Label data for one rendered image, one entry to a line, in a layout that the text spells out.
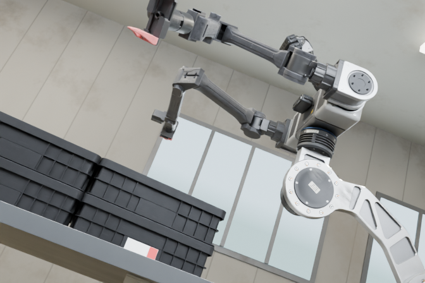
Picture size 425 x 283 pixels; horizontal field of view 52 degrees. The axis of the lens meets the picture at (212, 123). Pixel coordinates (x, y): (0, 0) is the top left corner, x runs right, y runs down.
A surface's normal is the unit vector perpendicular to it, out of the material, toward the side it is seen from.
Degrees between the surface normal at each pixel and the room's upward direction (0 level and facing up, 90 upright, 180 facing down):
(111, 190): 90
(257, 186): 90
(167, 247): 90
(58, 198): 90
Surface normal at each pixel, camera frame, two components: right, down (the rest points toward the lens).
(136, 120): 0.18, -0.37
